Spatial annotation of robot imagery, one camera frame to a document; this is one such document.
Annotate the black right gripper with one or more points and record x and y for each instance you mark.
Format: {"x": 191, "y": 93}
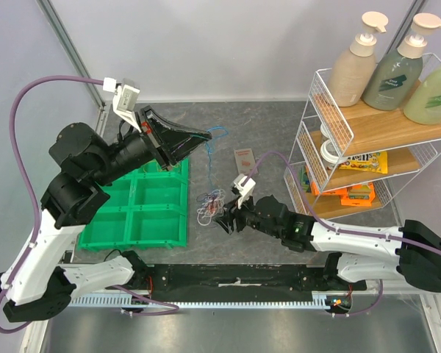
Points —
{"x": 236, "y": 215}

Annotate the beige pump bottle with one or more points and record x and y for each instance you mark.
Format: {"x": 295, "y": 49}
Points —
{"x": 353, "y": 69}

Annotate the grey-green pump bottle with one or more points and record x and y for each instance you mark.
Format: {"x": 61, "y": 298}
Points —
{"x": 398, "y": 70}

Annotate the green divided plastic bin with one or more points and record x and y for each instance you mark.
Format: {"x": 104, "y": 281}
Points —
{"x": 148, "y": 208}

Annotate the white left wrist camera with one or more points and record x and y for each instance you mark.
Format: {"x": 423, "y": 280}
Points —
{"x": 125, "y": 94}

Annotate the green snack box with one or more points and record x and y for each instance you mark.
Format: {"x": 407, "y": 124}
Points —
{"x": 304, "y": 179}

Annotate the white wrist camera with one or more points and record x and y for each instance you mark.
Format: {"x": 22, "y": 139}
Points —
{"x": 242, "y": 188}
{"x": 125, "y": 94}

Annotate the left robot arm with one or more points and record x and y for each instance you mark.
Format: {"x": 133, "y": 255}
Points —
{"x": 36, "y": 287}

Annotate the white wire shelf rack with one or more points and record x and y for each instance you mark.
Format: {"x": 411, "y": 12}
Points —
{"x": 355, "y": 130}

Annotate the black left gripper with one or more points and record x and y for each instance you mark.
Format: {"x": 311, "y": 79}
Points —
{"x": 170, "y": 142}

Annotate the light green pump bottle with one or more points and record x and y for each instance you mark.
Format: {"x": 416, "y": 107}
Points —
{"x": 424, "y": 106}

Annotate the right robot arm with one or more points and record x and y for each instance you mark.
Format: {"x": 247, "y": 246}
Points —
{"x": 411, "y": 253}

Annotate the white yogurt cup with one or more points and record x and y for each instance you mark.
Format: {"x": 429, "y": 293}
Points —
{"x": 327, "y": 150}

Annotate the yellow candy bag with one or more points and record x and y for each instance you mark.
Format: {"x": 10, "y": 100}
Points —
{"x": 371, "y": 162}

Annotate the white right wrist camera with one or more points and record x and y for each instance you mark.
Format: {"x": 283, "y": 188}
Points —
{"x": 242, "y": 188}

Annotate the orange snack packet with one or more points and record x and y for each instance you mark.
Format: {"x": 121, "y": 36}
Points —
{"x": 358, "y": 195}

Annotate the aluminium slotted rail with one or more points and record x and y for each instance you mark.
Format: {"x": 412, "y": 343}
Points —
{"x": 118, "y": 300}

